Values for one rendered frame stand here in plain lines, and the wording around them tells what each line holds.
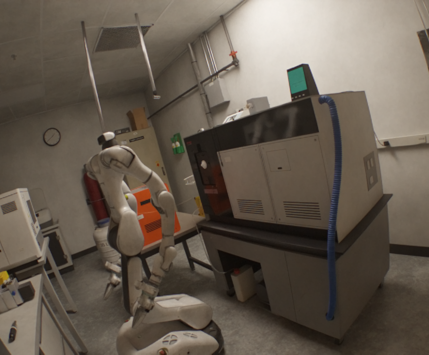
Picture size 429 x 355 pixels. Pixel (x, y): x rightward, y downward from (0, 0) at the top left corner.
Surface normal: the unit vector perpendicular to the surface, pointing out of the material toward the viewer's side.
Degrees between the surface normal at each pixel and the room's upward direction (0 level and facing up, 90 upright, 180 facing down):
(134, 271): 90
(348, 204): 90
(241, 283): 90
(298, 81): 81
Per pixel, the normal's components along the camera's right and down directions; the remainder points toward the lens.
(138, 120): 0.56, -0.04
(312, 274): -0.79, 0.29
